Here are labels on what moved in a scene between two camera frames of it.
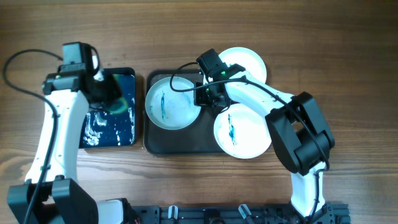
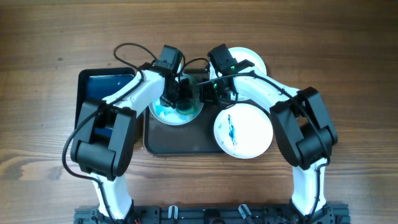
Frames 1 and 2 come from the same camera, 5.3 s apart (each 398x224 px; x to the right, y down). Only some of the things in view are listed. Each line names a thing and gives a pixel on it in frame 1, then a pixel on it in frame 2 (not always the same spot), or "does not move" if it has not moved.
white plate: (245, 58) does not move
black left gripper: (116, 90) to (186, 95)
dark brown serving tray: (197, 139) does not move
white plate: (242, 131) does not move
